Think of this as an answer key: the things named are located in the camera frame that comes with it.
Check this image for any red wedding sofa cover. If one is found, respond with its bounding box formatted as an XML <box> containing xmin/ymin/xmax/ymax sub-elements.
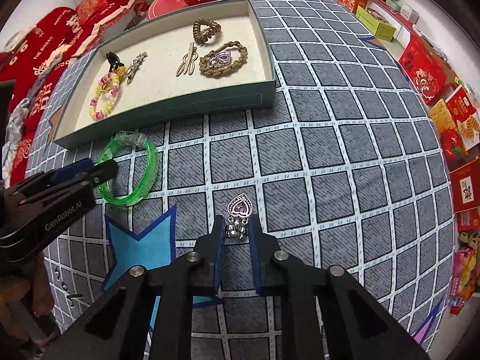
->
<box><xmin>1</xmin><ymin>0</ymin><xmax>136</xmax><ymax>185</ymax></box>

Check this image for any black hair claw clip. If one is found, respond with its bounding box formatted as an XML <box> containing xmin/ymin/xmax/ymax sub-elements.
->
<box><xmin>106</xmin><ymin>51</ymin><xmax>125</xmax><ymax>72</ymax></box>

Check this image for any light floral blanket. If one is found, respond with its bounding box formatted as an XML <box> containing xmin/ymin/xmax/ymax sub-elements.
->
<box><xmin>1</xmin><ymin>55</ymin><xmax>63</xmax><ymax>189</ymax></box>

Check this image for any green jewelry tray box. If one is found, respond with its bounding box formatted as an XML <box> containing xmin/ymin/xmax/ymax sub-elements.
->
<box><xmin>48</xmin><ymin>0</ymin><xmax>276</xmax><ymax>149</ymax></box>

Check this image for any brown spiral hair tie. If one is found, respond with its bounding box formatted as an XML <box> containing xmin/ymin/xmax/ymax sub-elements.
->
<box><xmin>192</xmin><ymin>18</ymin><xmax>223</xmax><ymax>45</ymax></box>

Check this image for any tan braided rope bracelet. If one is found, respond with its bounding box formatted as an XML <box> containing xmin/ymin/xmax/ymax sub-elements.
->
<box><xmin>197</xmin><ymin>40</ymin><xmax>249</xmax><ymax>79</ymax></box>

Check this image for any green cardboard box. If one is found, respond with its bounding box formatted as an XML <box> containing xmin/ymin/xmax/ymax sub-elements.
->
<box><xmin>355</xmin><ymin>6</ymin><xmax>396</xmax><ymax>41</ymax></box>

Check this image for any red gift box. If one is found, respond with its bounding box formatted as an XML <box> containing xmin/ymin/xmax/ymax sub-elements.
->
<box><xmin>400</xmin><ymin>35</ymin><xmax>448</xmax><ymax>106</ymax></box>

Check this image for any pink heart gem brooch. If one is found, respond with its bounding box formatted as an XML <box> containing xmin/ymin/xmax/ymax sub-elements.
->
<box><xmin>208</xmin><ymin>49</ymin><xmax>232</xmax><ymax>69</ymax></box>

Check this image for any silver star hair clip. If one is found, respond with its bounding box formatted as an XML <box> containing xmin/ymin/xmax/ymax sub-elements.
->
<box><xmin>126</xmin><ymin>51</ymin><xmax>148</xmax><ymax>84</ymax></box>

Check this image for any green plastic bangle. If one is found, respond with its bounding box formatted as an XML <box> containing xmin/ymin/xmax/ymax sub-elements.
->
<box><xmin>98</xmin><ymin>131</ymin><xmax>160</xmax><ymax>206</ymax></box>

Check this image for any red embroidered cushion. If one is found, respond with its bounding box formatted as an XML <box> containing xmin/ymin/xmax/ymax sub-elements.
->
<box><xmin>76</xmin><ymin>0</ymin><xmax>107</xmax><ymax>25</ymax></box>

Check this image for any pastel beaded bracelet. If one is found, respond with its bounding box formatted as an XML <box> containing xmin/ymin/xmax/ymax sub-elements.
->
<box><xmin>88</xmin><ymin>71</ymin><xmax>122</xmax><ymax>121</ymax></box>

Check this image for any gold hair pin clip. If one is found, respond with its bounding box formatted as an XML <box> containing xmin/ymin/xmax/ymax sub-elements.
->
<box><xmin>176</xmin><ymin>42</ymin><xmax>198</xmax><ymax>77</ymax></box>

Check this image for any grey checkered table cloth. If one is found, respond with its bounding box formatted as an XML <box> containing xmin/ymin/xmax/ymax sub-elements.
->
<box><xmin>27</xmin><ymin>0</ymin><xmax>453</xmax><ymax>359</ymax></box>

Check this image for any purple heart gem brooch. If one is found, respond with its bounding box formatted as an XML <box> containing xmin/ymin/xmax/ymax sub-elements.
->
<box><xmin>225</xmin><ymin>193</ymin><xmax>253</xmax><ymax>240</ymax></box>

